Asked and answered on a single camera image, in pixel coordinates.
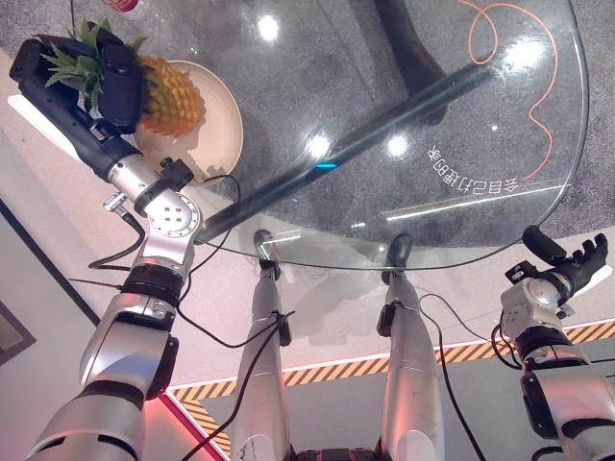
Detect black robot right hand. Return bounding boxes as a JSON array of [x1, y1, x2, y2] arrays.
[[522, 225, 609, 297]]

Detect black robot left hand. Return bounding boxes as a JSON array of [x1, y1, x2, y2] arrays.
[[9, 27, 145, 182]]

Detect yellow toy pineapple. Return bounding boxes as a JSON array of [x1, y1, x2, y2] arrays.
[[39, 17, 209, 141]]

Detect beige round plate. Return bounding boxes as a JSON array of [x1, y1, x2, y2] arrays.
[[131, 60, 245, 181]]

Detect dark robot right foot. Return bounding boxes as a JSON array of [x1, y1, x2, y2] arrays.
[[381, 232, 414, 284]]

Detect dark robot foot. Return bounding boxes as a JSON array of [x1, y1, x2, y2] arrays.
[[381, 232, 414, 284], [253, 229, 283, 270]]

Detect silver robot right leg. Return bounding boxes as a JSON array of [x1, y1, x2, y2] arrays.
[[377, 269, 447, 461]]

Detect silver robot leg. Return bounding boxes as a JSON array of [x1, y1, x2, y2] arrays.
[[229, 261, 295, 461], [377, 269, 447, 461]]

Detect dark robot left foot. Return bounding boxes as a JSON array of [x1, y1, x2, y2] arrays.
[[253, 229, 283, 270]]

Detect black table base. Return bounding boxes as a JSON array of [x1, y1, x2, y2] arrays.
[[373, 0, 451, 127]]

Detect round glass table top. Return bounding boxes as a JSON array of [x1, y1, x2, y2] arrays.
[[66, 0, 590, 272]]

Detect silver robot left leg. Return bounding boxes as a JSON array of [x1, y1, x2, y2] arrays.
[[229, 261, 295, 461]]

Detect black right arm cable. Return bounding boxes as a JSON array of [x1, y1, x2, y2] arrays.
[[416, 292, 525, 461]]

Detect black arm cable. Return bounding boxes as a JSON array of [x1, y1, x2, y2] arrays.
[[416, 292, 525, 461], [66, 173, 297, 461]]

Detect orange cable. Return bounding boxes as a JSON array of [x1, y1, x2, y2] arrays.
[[458, 0, 559, 182]]

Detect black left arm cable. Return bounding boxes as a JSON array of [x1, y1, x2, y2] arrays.
[[66, 173, 297, 461]]

